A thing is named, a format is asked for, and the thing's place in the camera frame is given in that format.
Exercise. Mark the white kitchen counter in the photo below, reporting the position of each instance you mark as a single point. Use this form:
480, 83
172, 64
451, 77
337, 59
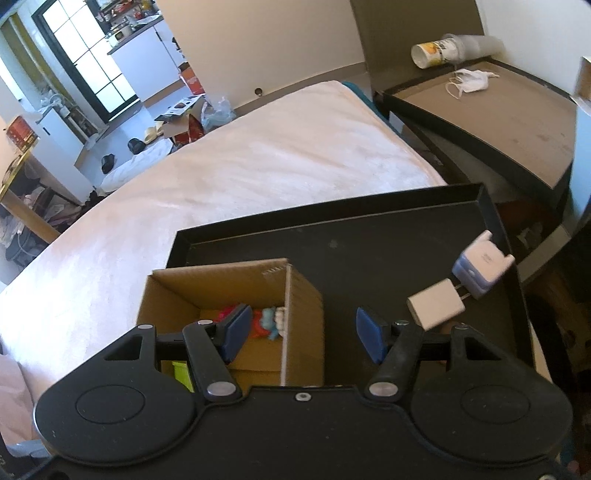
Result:
138, 50

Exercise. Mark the cardboard box with flaps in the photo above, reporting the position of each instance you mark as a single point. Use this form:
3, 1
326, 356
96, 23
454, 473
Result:
182, 127

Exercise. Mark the white lavender plug adapter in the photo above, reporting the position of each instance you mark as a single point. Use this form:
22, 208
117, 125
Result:
480, 270

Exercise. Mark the black tray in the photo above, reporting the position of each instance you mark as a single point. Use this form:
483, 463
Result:
369, 249

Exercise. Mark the black framed glass door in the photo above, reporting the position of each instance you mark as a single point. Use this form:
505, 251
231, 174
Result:
39, 27

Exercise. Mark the black slipper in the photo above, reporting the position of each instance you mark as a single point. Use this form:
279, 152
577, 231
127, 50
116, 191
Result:
108, 164
136, 146

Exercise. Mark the wooden table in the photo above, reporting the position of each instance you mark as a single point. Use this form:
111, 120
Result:
18, 203

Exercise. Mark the white bed blanket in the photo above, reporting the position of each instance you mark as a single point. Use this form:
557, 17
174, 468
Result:
254, 152

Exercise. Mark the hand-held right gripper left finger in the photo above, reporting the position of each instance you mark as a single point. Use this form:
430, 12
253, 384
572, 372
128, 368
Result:
235, 332

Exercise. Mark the clear plastic bag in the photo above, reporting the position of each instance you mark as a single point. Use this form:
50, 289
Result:
217, 113

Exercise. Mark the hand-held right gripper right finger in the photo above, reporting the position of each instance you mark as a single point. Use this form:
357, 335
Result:
371, 330

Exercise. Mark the white desk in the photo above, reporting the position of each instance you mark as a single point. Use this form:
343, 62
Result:
581, 115

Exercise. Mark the beige slippers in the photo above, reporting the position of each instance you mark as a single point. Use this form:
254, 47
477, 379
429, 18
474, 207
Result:
152, 134

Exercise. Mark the stack of paper cups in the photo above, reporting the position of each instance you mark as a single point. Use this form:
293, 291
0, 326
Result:
438, 53

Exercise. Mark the pink toy figure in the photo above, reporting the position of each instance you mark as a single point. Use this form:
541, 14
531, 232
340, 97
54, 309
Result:
222, 314

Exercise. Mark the red box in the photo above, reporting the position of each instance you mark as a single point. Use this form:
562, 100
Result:
21, 134

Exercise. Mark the green cube box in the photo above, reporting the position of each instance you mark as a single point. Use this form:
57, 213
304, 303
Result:
181, 376

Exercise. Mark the black side table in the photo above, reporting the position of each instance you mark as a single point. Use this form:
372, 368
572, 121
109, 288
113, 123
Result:
498, 124

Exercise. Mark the white charger block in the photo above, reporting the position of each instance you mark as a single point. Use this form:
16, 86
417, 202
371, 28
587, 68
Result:
436, 304

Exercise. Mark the white face mask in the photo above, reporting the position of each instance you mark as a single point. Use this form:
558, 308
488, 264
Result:
471, 83

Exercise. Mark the white pillow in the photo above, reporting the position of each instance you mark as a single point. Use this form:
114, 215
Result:
134, 166

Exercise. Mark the red carton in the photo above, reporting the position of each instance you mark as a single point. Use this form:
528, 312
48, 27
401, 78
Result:
191, 81

